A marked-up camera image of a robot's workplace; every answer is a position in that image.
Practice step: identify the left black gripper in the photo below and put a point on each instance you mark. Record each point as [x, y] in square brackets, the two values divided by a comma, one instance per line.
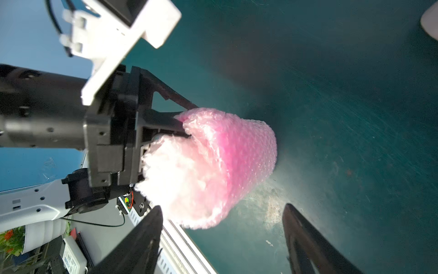
[44, 110]

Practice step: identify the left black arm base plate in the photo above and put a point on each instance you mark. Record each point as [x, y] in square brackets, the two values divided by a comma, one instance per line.
[133, 201]

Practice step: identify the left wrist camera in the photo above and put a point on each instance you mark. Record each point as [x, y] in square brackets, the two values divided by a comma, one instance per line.
[106, 31]

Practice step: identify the aluminium front rail frame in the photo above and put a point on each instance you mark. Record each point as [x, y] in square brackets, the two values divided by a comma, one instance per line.
[178, 253]

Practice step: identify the beige tape dispenser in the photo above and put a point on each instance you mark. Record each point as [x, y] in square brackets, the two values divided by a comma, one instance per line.
[429, 21]

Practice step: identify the clear bubble wrap sheet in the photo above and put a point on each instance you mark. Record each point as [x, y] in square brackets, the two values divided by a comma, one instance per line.
[181, 180]

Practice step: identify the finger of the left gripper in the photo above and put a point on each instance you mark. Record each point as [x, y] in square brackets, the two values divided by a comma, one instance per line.
[150, 84]

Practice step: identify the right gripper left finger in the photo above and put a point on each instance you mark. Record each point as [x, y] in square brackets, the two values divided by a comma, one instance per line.
[138, 252]

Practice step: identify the pink plastic wine glass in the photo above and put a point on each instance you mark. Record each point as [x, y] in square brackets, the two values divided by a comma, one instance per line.
[243, 150]

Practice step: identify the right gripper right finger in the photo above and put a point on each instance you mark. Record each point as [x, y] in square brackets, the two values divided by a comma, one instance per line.
[309, 252]

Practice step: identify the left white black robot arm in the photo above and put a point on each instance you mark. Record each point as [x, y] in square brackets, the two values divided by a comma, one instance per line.
[57, 199]

